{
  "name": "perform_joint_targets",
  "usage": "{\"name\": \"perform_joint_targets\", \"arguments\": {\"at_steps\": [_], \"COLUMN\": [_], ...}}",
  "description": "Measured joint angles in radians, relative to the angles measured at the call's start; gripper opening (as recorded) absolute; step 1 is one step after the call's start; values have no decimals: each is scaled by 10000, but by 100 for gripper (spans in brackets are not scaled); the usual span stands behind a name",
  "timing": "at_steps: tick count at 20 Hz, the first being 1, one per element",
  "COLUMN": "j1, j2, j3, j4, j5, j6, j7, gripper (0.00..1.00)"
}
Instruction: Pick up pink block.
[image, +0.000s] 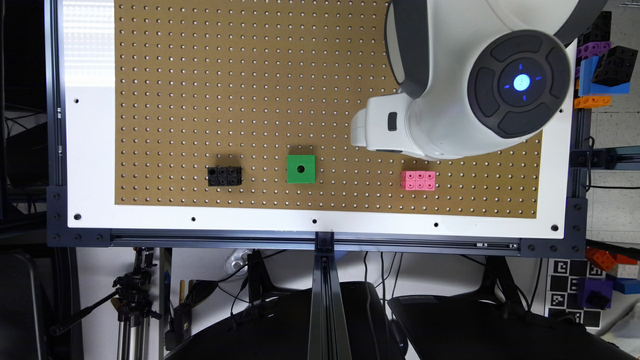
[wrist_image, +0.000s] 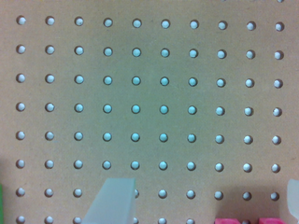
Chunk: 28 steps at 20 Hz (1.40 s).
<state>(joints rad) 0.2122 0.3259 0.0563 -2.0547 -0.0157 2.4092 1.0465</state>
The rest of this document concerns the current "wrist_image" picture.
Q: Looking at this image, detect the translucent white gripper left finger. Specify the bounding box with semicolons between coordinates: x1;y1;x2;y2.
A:
81;178;135;224

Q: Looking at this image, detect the green block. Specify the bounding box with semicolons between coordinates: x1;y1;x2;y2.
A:
0;184;4;224

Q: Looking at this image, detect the brown perforated pegboard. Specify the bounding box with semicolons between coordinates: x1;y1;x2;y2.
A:
0;0;299;224

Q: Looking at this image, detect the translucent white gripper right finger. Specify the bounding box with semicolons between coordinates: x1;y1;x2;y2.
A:
287;179;299;219

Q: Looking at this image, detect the pink block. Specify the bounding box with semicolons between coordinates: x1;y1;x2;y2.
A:
214;217;286;224

